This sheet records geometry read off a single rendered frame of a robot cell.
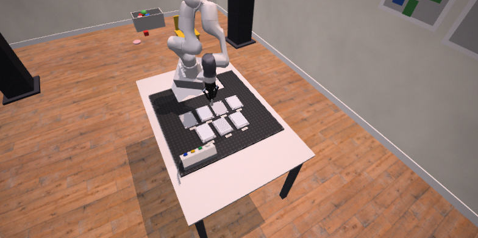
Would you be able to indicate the white operator panel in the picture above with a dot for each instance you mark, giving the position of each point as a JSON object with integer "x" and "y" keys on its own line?
{"x": 197, "y": 156}

